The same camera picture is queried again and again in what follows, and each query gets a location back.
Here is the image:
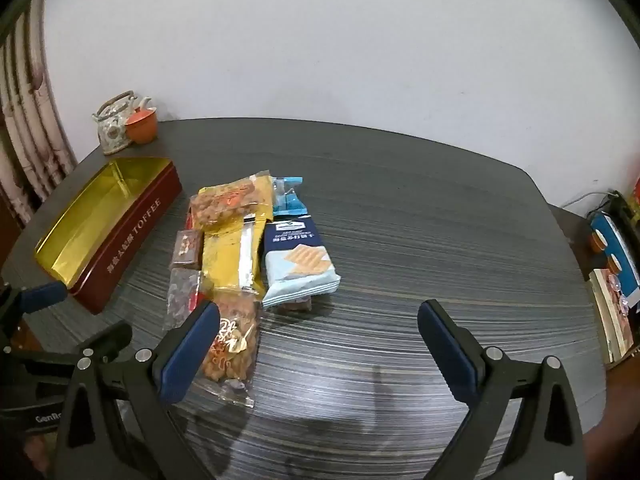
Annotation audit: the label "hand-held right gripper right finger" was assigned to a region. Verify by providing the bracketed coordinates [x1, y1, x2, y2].
[416, 299, 587, 480]

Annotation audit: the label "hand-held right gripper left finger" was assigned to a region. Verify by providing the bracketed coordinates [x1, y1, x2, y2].
[54, 300, 236, 480]

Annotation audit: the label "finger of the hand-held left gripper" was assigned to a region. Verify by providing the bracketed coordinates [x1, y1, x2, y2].
[0, 321, 134, 391]
[0, 281, 69, 336]

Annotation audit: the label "clear peanut bag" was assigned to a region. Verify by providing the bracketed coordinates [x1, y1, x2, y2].
[190, 172, 275, 232]
[192, 296, 263, 408]

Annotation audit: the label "small pink candy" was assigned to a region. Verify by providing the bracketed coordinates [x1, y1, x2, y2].
[167, 269, 206, 331]
[169, 230, 203, 267]

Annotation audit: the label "red tin with gold inside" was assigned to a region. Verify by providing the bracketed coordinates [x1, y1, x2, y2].
[34, 156, 183, 316]

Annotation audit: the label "yellow snack packet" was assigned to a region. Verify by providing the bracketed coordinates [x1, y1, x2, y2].
[197, 180, 275, 297]

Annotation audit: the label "blue cracker packet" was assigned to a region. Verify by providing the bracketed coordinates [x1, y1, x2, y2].
[261, 217, 342, 309]

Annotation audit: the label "small blue and clear packet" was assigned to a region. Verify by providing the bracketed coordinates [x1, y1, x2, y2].
[272, 176, 308, 221]

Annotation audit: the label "patterned curtain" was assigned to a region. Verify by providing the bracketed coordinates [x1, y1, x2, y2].
[0, 0, 78, 211]

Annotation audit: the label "picture book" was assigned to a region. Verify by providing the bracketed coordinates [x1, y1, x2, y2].
[589, 269, 636, 363]

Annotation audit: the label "patterned ceramic teapot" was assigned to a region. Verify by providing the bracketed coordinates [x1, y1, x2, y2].
[92, 90, 153, 156]

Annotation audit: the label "orange clay cup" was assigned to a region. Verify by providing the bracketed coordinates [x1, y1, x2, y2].
[125, 107, 158, 145]

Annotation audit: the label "white cable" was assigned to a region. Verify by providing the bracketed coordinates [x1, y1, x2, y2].
[562, 191, 613, 210]

